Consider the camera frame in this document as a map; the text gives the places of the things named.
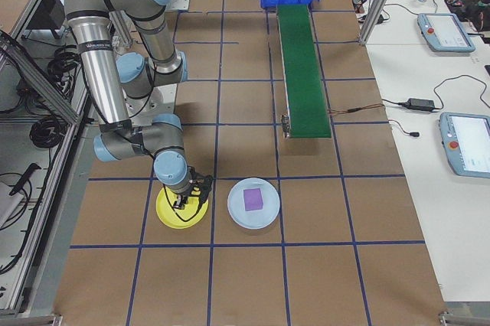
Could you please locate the yellow plate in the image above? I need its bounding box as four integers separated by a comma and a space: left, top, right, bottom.
155, 184, 210, 230

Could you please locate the purple foam block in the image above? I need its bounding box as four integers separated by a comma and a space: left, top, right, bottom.
243, 187, 265, 212

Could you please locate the green conveyor belt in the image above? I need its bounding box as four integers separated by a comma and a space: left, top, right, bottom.
276, 3, 333, 140

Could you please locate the grey blue teach pendant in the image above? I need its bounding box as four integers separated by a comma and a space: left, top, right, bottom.
439, 112, 490, 178
416, 12, 476, 54

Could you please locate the black cable coil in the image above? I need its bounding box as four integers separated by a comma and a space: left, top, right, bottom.
30, 117, 62, 149
47, 45, 81, 82

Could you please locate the aluminium corner bar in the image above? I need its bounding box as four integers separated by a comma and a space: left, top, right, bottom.
438, 310, 490, 326
0, 312, 62, 326

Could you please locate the light blue plate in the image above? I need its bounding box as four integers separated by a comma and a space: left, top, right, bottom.
227, 177, 281, 230

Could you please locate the aluminium profile post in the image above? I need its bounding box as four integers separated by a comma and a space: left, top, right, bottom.
358, 0, 407, 47

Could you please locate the black hand tool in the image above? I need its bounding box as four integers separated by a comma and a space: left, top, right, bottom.
9, 163, 41, 195

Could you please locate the metal bar V frame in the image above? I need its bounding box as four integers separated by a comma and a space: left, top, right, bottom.
0, 0, 91, 318

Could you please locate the red and black wire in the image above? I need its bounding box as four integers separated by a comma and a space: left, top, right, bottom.
328, 103, 384, 116

